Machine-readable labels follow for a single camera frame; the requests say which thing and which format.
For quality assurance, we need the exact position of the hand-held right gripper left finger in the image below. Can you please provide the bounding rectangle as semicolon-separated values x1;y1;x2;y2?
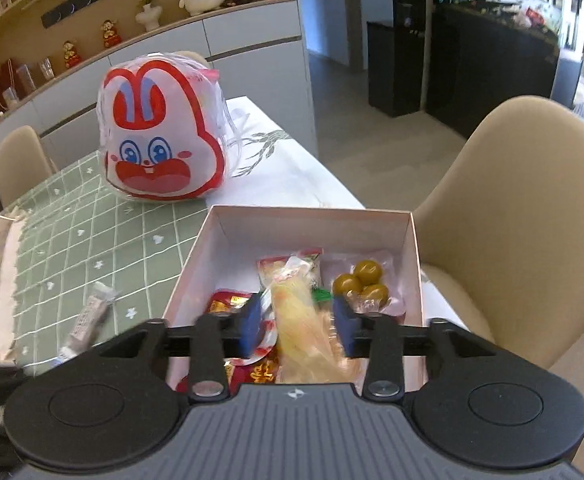
99;292;265;397

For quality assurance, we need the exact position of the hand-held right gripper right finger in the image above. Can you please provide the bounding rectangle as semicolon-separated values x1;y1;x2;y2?
332;294;498;397

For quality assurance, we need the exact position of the red and white snack packet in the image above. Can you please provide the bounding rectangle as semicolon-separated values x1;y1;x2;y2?
254;317;278;356

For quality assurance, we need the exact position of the small red sachet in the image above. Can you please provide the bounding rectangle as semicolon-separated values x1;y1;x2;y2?
207;288;252;315

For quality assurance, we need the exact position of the yellow snack stick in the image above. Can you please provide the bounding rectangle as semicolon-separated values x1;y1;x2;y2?
264;256;360;385

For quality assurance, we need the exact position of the dark red snack packet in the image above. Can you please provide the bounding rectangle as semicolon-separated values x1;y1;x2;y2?
177;355;280;393

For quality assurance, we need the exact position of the green olives vacuum packet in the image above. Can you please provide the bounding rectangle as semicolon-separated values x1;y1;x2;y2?
319;252;407;316

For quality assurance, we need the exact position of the red and green snack packet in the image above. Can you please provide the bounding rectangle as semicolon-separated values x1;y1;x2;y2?
257;247;334;306

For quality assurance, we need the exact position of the pink cardboard box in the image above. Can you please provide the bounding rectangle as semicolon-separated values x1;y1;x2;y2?
164;204;425;393

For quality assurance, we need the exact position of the small stick snack packet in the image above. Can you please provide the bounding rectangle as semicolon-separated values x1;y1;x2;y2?
54;281;119;361

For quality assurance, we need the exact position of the green checked tablecloth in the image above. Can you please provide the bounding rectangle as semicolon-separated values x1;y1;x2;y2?
0;150;213;376

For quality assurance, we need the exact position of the white leaf print tablecloth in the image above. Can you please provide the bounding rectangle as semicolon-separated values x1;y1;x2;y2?
222;95;368;211

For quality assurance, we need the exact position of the rabbit face snack bag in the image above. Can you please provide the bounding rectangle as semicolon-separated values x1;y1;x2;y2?
94;51;235;203

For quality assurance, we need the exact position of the cream dining chair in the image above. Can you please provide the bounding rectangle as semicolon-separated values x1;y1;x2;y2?
412;96;584;391
0;126;58;208
169;50;213;68

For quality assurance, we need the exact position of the white sideboard cabinet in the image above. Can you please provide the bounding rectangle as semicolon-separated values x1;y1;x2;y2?
0;0;320;201

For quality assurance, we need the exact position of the black counter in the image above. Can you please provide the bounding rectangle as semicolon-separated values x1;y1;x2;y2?
424;0;584;141

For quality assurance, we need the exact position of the red gold figurine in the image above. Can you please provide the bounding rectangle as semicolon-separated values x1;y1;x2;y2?
62;40;83;70
102;19;122;50

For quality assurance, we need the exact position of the white vase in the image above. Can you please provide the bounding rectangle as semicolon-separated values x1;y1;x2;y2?
136;0;164;32

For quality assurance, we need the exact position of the wooden wall shelf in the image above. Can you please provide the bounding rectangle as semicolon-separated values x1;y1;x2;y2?
0;0;298;136

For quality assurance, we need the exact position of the black hook rail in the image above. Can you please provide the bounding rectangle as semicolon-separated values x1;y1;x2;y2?
41;0;134;28

